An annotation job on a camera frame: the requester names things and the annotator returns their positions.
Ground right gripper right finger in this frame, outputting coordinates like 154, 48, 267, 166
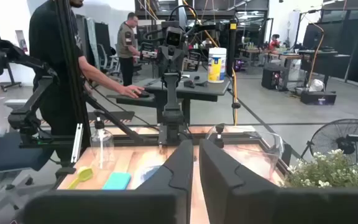
198, 138, 358, 224

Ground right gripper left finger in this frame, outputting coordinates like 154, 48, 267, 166
20, 139, 195, 224

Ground light blue sponge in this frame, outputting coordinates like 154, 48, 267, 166
102, 172, 132, 191

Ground person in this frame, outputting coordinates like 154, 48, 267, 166
28, 0, 145, 164
268, 33, 282, 52
116, 11, 142, 87

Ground clear plastic bin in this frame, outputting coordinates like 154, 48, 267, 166
205, 124, 285, 185

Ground dark grey side table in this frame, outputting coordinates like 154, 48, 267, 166
106, 72, 231, 125

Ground disinfecting wipes canister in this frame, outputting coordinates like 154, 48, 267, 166
207, 47, 227, 84

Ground black column yellow band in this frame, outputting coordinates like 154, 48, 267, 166
227, 19, 238, 78

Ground yellow-green dish brush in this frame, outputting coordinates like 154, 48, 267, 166
67, 166, 94, 190

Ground potted green plant white flowers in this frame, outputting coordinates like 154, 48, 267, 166
283, 148, 358, 189

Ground black floor fan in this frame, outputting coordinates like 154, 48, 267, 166
300, 118, 358, 167

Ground black computer tower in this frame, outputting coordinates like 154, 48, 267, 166
261, 63, 289, 91

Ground black equipment case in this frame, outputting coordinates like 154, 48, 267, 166
300, 90, 337, 106

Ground white bag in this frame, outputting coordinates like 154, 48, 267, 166
308, 78, 325, 93

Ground blue seat chair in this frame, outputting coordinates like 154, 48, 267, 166
0, 127, 55, 218

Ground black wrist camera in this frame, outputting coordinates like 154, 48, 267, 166
165, 26, 183, 47

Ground black clamp post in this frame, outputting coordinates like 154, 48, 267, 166
280, 142, 293, 166

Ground yellow cable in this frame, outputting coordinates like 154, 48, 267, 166
231, 67, 241, 126

